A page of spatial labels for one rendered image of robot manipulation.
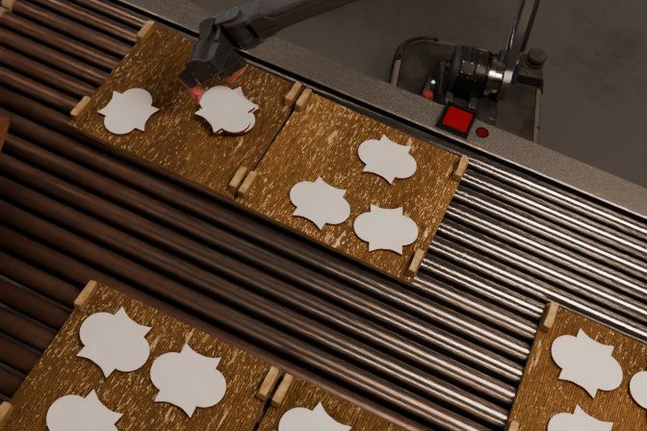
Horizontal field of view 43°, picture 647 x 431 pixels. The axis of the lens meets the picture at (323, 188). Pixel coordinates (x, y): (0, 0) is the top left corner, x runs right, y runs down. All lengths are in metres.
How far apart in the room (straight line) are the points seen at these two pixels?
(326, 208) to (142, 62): 0.58
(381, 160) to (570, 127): 1.58
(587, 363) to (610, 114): 1.84
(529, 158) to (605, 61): 1.68
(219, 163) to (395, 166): 0.38
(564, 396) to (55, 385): 0.95
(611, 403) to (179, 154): 1.02
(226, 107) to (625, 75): 2.10
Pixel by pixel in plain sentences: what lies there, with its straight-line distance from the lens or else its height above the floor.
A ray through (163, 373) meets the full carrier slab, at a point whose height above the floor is 0.95.
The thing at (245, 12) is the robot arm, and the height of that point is 1.24.
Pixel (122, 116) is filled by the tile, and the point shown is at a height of 0.95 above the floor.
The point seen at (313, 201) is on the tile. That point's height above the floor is 0.95.
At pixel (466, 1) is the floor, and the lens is 3.65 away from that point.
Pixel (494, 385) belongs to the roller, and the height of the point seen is 0.92.
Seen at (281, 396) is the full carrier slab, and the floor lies 0.96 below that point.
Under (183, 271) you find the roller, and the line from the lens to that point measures 1.71.
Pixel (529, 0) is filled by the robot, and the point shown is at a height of 0.62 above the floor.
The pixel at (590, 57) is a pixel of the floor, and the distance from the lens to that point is 3.61.
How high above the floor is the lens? 2.43
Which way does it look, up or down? 56 degrees down
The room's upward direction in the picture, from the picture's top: 10 degrees clockwise
